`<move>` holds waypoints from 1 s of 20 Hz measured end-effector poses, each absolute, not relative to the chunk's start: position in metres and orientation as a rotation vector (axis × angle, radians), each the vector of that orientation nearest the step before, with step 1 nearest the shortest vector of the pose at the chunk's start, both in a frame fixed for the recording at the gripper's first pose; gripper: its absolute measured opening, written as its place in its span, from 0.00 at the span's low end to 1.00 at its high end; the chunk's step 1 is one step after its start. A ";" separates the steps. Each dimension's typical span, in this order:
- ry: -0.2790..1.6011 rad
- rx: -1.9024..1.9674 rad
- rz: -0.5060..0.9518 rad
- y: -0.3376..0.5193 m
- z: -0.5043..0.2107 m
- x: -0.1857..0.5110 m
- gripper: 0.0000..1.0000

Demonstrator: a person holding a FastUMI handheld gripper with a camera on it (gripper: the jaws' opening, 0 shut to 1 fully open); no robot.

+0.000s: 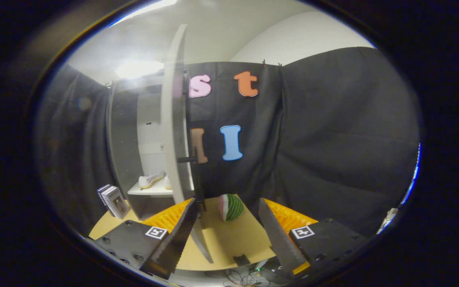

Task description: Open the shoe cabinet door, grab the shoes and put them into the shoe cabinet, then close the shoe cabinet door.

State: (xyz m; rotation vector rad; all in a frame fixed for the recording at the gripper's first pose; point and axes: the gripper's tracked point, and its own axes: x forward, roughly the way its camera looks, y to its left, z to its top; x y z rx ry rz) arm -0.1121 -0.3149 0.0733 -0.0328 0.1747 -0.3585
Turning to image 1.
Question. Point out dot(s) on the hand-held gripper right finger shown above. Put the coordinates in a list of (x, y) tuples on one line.
[(279, 239)]

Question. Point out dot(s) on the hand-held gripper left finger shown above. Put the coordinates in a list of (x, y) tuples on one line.
[(179, 243)]

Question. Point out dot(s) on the white canvas shoe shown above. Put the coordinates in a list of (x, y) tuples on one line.
[(150, 180), (168, 182)]

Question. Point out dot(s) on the grey shoe cabinet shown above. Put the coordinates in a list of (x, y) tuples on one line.
[(124, 139)]

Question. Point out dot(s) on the white shoe cabinet door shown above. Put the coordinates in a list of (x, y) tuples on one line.
[(169, 119)]

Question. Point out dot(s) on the black table clamp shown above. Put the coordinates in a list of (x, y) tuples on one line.
[(241, 260)]

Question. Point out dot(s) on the watermelon slice plush toy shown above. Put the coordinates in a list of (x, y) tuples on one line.
[(233, 208)]

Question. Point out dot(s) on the grey portrait cover book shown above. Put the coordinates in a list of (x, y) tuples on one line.
[(118, 205)]

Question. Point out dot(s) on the white blue book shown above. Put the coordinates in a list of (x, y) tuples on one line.
[(105, 198)]

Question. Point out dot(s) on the blue spine book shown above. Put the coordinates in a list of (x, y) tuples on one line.
[(99, 193)]

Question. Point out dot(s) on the black backdrop cloth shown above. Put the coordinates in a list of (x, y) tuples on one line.
[(333, 139)]

